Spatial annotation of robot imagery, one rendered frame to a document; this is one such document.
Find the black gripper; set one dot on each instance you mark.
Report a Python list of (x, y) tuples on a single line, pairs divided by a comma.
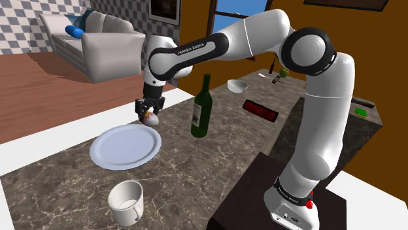
[(152, 92)]

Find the white patterned egg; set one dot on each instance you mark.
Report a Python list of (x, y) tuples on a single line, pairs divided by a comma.
[(151, 119)]

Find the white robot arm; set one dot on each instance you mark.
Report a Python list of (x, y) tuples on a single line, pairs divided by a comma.
[(328, 105)]

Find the pale blue plate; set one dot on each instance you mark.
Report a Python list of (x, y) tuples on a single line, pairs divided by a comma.
[(126, 147)]

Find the green wine bottle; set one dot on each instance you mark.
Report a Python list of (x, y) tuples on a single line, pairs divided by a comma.
[(201, 114)]

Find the grey sofa with blue cushions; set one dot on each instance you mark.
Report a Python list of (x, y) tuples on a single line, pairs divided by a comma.
[(108, 51)]

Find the white bowl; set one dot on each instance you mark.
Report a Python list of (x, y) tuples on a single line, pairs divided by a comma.
[(237, 86)]

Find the white mug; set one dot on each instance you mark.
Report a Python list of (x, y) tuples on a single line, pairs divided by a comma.
[(127, 210)]

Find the red and black cylinder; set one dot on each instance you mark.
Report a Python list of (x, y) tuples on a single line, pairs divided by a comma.
[(260, 111)]

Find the white stick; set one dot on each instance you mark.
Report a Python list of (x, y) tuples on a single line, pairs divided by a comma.
[(261, 75)]

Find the brown framed window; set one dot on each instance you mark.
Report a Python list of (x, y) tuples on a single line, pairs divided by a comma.
[(236, 11)]

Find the small dark bottle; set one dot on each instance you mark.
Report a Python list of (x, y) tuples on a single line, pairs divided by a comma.
[(272, 67)]

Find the grey kitchen tool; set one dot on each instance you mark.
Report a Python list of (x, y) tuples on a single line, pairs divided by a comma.
[(276, 80)]

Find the dark robot stand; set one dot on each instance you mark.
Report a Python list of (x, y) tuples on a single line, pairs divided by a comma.
[(242, 197)]

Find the green apple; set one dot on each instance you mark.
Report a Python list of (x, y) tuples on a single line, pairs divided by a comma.
[(284, 73)]

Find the green sponge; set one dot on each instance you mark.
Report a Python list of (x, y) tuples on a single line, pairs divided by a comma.
[(361, 112)]

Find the long black tool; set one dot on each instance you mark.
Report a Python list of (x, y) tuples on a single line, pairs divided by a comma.
[(363, 102)]

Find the dark framed wall picture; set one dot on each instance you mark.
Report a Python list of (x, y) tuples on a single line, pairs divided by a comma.
[(164, 9)]

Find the wide dark wall picture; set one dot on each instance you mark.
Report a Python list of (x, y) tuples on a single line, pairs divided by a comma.
[(347, 4)]

